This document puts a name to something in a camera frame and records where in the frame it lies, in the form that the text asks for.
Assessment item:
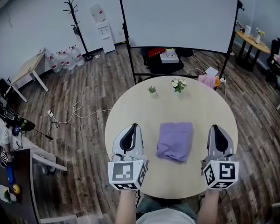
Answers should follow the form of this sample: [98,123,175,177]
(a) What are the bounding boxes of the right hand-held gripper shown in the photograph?
[200,124,240,191]

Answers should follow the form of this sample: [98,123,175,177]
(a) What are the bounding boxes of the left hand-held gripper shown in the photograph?
[107,123,150,191]

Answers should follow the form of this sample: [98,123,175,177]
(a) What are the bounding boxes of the purple sweatshirt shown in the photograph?
[155,121,194,163]

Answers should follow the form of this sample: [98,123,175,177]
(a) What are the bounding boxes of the person's right forearm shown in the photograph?
[196,188,223,224]

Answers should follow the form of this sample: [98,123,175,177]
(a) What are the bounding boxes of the person's left forearm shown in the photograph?
[115,189,141,224]

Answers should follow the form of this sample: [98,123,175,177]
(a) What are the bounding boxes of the pink cloth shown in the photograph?
[197,74,216,90]

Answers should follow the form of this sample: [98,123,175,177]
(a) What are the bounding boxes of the person's blue jeans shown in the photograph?
[135,194,198,223]

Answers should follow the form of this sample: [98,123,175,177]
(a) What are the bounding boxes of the white flower potted plant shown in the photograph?
[170,78,188,94]

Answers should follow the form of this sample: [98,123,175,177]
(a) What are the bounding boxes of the white flat pad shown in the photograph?
[204,66,220,77]

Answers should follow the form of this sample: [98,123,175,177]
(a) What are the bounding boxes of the black swivel chair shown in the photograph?
[140,46,185,75]

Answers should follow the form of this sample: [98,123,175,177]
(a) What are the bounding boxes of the person's white top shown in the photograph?
[136,207,197,224]

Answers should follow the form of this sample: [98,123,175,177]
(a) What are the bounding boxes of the flat white box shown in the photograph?
[159,51,180,64]

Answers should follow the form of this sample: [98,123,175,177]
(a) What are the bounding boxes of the red box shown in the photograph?
[147,47,167,58]

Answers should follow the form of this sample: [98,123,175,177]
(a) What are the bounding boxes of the black high-back office chair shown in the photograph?
[265,37,280,84]

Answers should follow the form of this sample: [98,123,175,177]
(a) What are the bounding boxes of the group of large water bottles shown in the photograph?
[46,44,85,74]

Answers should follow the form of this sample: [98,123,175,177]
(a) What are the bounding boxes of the round wooden table black legs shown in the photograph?
[234,29,272,72]

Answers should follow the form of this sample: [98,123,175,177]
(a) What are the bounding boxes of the white water dispenser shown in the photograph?
[90,4,117,54]

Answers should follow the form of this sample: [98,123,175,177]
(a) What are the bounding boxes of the dark curved desk white legs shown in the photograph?
[0,147,78,224]

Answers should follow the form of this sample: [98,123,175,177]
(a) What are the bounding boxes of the plant in white vase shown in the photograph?
[255,28,266,44]

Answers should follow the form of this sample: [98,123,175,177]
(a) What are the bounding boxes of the black coat rack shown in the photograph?
[62,0,94,62]

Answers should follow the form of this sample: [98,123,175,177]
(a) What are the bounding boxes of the light wood desk white legs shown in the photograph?
[4,47,49,104]

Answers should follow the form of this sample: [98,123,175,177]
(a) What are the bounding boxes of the small plant in white pot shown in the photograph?
[2,189,13,203]

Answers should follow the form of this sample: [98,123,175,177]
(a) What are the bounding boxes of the white board on black stand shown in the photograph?
[116,0,241,85]

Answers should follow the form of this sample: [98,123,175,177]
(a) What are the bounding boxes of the small black chair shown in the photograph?
[0,77,14,96]

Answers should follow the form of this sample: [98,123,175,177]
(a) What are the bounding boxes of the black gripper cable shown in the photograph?
[134,189,141,208]
[195,189,227,214]

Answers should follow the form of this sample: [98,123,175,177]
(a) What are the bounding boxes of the white floor cable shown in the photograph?
[52,101,113,124]

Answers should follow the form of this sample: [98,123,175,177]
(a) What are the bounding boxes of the black floor cable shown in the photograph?
[33,121,59,141]

